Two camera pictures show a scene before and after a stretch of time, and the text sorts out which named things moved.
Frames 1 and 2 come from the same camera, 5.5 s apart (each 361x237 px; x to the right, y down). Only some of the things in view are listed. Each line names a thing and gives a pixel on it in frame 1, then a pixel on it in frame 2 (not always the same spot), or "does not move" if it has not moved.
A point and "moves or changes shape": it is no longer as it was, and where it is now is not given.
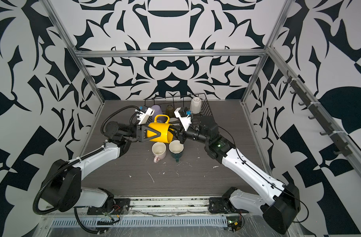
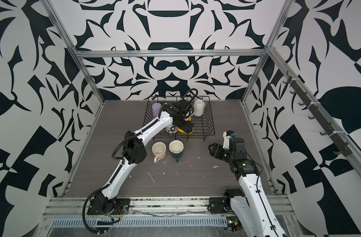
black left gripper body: (131, 131) -> (186, 125)
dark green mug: (176, 148) does not move
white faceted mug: (196, 105) moves or changes shape
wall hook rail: (337, 138) does not move
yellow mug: (166, 135) moves or changes shape
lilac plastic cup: (158, 110) does not move
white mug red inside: (174, 119) moves or changes shape
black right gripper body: (195, 135) -> (226, 154)
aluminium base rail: (149, 206) does not move
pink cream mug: (159, 149) does not move
